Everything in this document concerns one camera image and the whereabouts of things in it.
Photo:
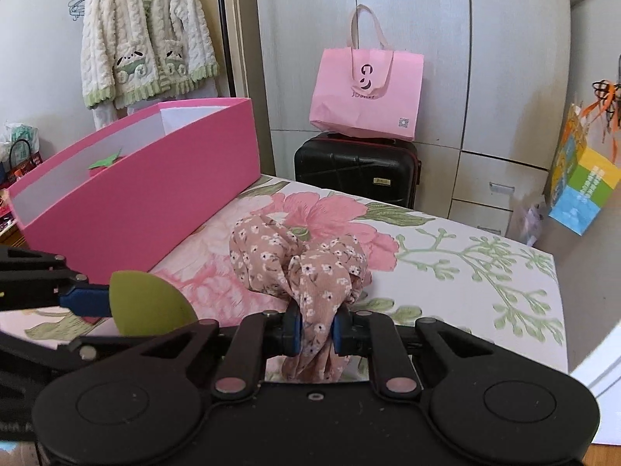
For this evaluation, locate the beige wardrobe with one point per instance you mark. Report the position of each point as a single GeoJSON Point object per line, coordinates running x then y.
{"type": "Point", "coordinates": [301, 34]}

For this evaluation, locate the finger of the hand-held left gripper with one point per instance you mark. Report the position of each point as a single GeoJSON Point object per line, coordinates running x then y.
{"type": "Point", "coordinates": [73, 350]}
{"type": "Point", "coordinates": [82, 301]}

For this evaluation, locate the pink cardboard box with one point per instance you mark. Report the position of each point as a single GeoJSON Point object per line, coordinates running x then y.
{"type": "Point", "coordinates": [145, 204]}

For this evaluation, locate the cream fleece jacket green trim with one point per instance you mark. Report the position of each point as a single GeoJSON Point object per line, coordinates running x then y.
{"type": "Point", "coordinates": [145, 24]}

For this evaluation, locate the colourful paper gift bag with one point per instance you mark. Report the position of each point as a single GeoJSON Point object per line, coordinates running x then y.
{"type": "Point", "coordinates": [582, 189]}

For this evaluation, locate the orange and black ribbon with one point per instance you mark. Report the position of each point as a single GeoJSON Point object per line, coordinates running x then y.
{"type": "Point", "coordinates": [606, 93]}

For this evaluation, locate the black suitcase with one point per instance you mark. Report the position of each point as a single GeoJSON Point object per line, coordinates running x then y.
{"type": "Point", "coordinates": [349, 165]}

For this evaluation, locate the floral bed sheet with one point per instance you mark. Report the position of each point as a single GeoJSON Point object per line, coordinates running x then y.
{"type": "Point", "coordinates": [461, 301]}

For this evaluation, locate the pink floral scrunchie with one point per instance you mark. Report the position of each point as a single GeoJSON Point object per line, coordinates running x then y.
{"type": "Point", "coordinates": [271, 257]}

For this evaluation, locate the pink tote bag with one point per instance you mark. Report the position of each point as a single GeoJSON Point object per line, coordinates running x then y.
{"type": "Point", "coordinates": [364, 107]}

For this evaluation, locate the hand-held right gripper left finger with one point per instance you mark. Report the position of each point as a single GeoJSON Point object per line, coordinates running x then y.
{"type": "Point", "coordinates": [291, 331]}

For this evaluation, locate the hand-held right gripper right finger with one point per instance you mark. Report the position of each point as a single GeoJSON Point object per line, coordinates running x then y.
{"type": "Point", "coordinates": [340, 331]}

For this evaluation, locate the white plastic bag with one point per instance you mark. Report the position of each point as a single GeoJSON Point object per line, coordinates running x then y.
{"type": "Point", "coordinates": [22, 135]}

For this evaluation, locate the white fleece garment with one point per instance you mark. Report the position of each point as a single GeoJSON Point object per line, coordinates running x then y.
{"type": "Point", "coordinates": [104, 116]}

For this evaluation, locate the green makeup sponge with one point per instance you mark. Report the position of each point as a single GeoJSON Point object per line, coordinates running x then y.
{"type": "Point", "coordinates": [150, 303]}

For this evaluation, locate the white door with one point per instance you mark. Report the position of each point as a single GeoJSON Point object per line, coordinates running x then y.
{"type": "Point", "coordinates": [601, 369]}

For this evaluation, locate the small translucent purple pouch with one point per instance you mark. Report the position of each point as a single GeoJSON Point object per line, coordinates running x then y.
{"type": "Point", "coordinates": [531, 223]}

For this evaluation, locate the beige wardrobe drawer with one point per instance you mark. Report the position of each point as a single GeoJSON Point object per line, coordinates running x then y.
{"type": "Point", "coordinates": [504, 177]}
{"type": "Point", "coordinates": [482, 218]}

